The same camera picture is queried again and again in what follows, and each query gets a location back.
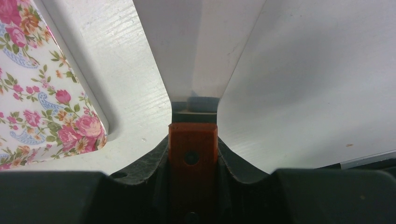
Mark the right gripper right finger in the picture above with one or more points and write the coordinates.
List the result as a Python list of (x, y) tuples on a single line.
[(249, 195)]

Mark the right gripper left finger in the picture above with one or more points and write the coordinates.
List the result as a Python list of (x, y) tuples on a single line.
[(136, 194)]

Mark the floral pattern tray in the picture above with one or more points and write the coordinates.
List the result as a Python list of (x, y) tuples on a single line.
[(46, 112)]

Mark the metal spatula wooden handle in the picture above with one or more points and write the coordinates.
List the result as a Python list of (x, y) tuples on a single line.
[(196, 45)]

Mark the aluminium front rail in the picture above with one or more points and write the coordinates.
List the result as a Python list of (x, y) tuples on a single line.
[(375, 162)]

